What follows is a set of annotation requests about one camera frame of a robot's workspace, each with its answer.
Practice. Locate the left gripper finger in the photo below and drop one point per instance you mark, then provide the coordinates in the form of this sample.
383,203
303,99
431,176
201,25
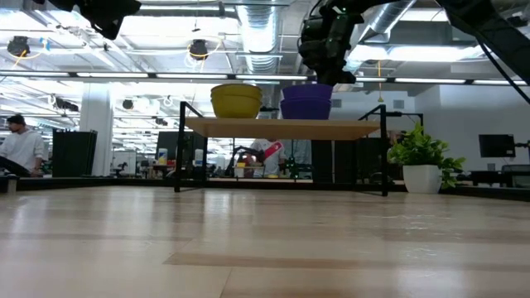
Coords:
122,10
102,25

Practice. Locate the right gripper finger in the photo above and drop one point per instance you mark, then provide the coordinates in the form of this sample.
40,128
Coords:
335,78

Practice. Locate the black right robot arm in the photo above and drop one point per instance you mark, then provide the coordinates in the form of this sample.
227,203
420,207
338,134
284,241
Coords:
509,37

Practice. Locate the long ceiling light strip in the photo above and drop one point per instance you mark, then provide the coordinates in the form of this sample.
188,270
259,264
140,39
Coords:
265,77

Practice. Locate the wooden shelf black legs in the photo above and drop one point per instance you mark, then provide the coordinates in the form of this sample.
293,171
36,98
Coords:
281,129

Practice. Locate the white room pillar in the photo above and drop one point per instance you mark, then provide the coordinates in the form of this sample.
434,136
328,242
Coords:
96,132

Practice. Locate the black partition cabinet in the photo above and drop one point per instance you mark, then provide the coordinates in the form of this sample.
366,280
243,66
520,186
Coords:
74,153

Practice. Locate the green plant white pot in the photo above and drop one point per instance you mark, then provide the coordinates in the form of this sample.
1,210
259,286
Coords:
422,178

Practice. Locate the white bottle yellow label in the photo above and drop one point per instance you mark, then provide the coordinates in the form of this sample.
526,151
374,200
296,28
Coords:
162,157

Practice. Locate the black computer monitor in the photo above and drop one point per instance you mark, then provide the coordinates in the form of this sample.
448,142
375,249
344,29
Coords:
497,145

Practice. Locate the black office desk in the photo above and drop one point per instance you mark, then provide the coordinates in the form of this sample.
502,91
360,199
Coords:
488,177

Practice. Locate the grey wall vent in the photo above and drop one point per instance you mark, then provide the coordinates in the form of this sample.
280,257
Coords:
398,104
336,103

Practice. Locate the silver spiral ceiling duct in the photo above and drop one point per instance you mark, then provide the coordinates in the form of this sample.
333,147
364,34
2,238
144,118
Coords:
261,37
389,16

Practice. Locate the grey rectangular ceiling duct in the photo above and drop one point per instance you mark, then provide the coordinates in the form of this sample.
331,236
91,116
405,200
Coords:
426,33

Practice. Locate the black aluminium table frame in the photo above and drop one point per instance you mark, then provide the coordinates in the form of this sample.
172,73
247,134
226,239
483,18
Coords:
124,182

